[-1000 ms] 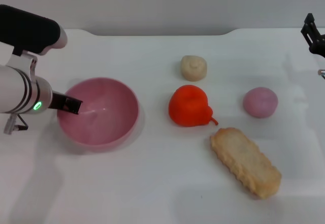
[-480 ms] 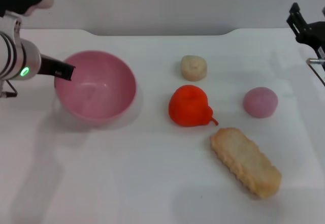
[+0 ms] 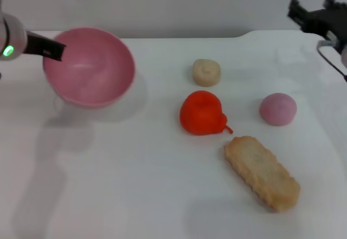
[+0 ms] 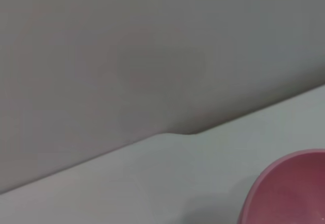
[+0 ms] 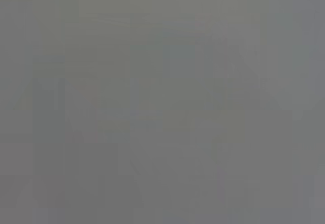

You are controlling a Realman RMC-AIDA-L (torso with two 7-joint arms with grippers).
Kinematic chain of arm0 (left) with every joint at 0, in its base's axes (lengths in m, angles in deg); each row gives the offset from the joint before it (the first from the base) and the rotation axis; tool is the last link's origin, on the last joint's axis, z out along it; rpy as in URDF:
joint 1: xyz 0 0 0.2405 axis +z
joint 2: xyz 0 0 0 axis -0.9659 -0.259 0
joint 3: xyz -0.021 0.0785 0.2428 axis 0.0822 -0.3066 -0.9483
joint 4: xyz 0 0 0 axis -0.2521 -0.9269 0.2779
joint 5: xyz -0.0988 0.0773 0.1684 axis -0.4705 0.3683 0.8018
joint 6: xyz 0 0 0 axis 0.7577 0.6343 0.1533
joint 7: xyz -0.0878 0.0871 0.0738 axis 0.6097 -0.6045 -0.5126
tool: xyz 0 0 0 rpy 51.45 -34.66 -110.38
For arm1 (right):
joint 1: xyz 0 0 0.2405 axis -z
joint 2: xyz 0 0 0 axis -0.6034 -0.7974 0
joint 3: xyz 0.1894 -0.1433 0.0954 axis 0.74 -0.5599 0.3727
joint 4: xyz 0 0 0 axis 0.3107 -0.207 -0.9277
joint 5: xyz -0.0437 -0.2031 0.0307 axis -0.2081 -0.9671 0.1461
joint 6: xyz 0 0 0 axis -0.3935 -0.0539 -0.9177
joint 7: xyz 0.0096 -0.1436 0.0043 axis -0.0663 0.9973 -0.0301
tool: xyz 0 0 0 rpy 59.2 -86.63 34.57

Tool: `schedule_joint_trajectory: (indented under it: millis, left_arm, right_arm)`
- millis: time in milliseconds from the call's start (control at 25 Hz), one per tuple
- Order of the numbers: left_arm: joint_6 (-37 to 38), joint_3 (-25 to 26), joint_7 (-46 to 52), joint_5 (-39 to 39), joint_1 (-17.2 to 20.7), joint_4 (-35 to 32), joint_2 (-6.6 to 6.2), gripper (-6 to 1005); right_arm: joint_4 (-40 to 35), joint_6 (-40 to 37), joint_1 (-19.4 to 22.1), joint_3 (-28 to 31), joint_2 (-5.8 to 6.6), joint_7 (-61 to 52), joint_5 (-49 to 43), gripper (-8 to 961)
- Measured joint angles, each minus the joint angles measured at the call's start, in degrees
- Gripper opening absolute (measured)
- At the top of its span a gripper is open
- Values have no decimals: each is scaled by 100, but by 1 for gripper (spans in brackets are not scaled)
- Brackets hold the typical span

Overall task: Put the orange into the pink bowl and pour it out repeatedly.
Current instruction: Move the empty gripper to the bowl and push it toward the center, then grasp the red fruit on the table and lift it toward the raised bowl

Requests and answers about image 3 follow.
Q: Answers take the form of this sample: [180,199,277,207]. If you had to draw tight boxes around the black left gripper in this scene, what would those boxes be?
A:
[24,30,67,62]

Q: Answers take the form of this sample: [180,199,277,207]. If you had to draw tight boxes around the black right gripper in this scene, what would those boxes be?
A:
[287,0,347,42]

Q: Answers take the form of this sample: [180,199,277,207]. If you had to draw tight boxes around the pink plastic bowl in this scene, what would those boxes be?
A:
[42,27,136,110]

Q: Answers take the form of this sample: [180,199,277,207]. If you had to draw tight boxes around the orange toy fruit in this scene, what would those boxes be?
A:
[179,90,234,136]

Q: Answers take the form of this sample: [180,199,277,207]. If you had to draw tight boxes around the pink round bun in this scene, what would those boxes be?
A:
[259,92,298,127]

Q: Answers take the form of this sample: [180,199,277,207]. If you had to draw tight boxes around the cream steamed bun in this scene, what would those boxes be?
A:
[192,58,222,88]

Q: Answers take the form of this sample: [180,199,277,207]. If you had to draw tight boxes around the long golden bread loaf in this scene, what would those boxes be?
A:
[224,135,301,213]

